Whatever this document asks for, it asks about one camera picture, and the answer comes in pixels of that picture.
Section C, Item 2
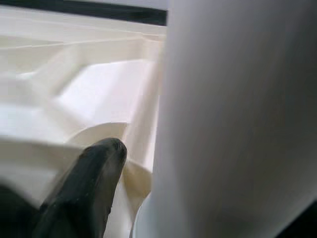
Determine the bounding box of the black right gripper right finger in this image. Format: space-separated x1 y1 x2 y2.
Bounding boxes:
274 195 317 238

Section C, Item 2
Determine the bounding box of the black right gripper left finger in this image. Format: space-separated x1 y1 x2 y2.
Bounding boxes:
32 137 128 238

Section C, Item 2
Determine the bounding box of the white plastic table top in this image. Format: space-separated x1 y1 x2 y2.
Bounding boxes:
0 4 167 238

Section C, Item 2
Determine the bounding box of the white plastic table leg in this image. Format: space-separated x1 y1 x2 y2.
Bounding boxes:
130 0 317 238

